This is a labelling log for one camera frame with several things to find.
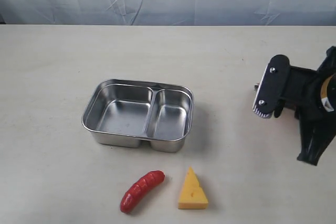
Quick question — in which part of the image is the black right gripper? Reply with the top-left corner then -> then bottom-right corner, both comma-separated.
295,46 -> 335,166

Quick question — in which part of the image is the yellow toy cheese wedge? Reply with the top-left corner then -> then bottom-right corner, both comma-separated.
178,167 -> 208,210

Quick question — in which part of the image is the red toy sausage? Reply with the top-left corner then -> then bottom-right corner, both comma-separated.
120,170 -> 165,214

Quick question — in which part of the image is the steel two-compartment lunch box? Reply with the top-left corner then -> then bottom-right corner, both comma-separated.
81,79 -> 194,153

